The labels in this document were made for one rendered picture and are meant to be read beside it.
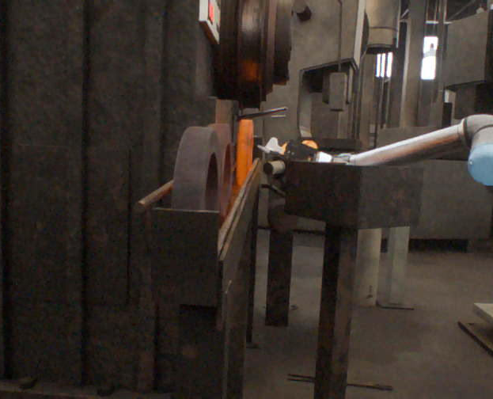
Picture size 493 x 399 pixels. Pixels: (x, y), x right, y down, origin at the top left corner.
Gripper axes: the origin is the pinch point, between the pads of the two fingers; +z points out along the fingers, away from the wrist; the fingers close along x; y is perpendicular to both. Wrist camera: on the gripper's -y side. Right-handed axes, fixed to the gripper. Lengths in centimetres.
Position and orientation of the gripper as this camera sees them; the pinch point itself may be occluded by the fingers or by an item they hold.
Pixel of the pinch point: (259, 149)
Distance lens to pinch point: 170.1
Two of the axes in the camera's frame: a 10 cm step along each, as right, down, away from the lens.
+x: -0.7, 1.1, -9.9
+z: -9.3, -3.6, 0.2
